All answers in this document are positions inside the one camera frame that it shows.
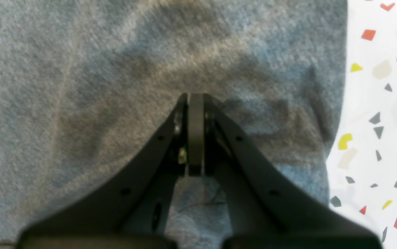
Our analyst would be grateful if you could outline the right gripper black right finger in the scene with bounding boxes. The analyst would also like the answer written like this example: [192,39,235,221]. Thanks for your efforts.
[196,94,382,249]

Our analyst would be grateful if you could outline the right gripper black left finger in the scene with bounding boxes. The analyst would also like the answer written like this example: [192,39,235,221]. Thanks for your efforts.
[16,93,188,249]

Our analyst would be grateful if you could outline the grey t-shirt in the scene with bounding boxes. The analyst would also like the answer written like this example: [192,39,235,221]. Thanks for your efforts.
[0,0,348,249]

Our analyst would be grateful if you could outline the terrazzo patterned tablecloth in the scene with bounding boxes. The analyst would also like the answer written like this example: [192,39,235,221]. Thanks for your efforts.
[327,0,397,249]

